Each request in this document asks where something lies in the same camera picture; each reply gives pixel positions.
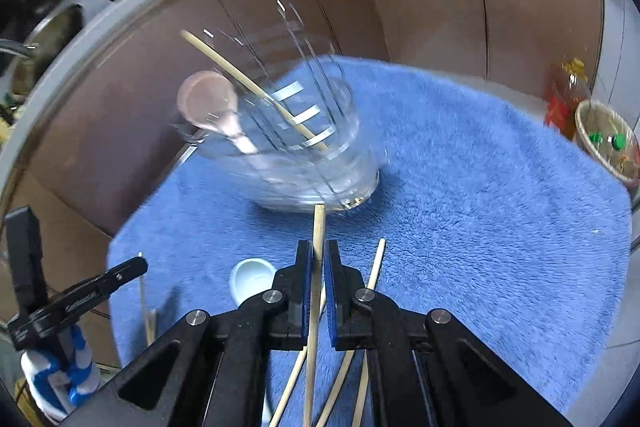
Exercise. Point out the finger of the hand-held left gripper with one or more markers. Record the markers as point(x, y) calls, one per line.
point(80, 299)

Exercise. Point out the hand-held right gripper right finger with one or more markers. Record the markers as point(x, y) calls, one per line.
point(330, 317)

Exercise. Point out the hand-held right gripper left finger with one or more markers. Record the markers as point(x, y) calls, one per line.
point(303, 317)

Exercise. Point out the white ceramic spoon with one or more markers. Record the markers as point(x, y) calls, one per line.
point(252, 279)

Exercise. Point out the wooden chopstick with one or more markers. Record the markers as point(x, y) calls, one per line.
point(290, 387)
point(376, 262)
point(360, 397)
point(235, 72)
point(318, 227)
point(144, 297)

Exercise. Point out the clear utensil holder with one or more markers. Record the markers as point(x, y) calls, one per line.
point(310, 167)

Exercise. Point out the pale pink spoon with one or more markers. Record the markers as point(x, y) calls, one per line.
point(207, 102)

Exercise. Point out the person's left hand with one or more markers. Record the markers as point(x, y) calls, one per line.
point(60, 372)

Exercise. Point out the blue towel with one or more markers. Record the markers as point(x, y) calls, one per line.
point(475, 207)

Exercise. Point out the steel wok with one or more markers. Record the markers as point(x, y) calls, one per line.
point(47, 47)

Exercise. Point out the cooking oil bottle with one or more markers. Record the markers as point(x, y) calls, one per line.
point(565, 107)

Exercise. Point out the woven waste basket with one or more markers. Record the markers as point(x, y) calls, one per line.
point(605, 157)

